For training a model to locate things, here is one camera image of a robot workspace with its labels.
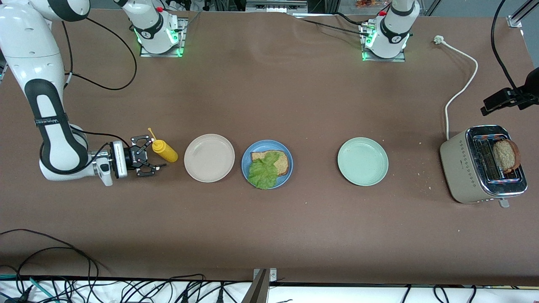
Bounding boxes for green lettuce leaf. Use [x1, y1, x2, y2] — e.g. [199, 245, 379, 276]
[248, 151, 281, 190]

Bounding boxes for teal cable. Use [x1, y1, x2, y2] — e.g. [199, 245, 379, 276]
[0, 274, 60, 303]

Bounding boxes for square brown bread slice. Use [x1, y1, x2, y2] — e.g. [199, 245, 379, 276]
[251, 150, 290, 176]

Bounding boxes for black base power cable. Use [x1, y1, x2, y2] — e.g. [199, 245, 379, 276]
[291, 12, 372, 38]

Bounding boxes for aluminium frame profile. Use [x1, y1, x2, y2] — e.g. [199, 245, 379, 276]
[507, 0, 539, 28]

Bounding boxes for black looped floor cable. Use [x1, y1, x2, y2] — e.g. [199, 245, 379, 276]
[0, 229, 100, 303]

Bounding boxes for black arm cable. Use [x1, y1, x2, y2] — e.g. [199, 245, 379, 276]
[61, 17, 138, 169]
[491, 0, 520, 95]

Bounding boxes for mint green round plate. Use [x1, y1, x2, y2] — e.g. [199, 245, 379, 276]
[337, 137, 389, 186]

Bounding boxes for silver corner bracket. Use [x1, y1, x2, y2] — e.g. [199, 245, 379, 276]
[253, 268, 278, 282]

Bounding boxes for blue round plate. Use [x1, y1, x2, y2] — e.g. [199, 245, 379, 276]
[241, 140, 294, 190]

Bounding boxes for grey aluminium profile post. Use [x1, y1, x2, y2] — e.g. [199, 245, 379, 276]
[241, 269, 270, 303]

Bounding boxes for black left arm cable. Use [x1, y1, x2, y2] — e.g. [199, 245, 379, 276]
[491, 0, 520, 95]

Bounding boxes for beige round plate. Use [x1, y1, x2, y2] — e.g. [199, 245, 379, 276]
[184, 134, 235, 183]

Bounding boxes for rounded brown bread slice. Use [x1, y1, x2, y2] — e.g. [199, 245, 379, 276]
[493, 139, 521, 174]

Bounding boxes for beige chrome toaster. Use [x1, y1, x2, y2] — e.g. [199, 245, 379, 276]
[440, 125, 528, 208]

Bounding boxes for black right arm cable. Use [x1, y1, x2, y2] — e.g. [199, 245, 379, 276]
[61, 17, 138, 169]

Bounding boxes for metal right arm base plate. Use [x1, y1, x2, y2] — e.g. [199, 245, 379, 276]
[140, 18, 188, 58]

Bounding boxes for grey metal box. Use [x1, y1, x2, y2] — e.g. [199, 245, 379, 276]
[245, 0, 308, 13]

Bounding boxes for white toaster power cord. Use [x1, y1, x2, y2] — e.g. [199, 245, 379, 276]
[434, 35, 479, 140]

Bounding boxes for yellow mustard squeeze bottle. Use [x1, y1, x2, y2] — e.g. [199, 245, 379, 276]
[147, 128, 179, 163]

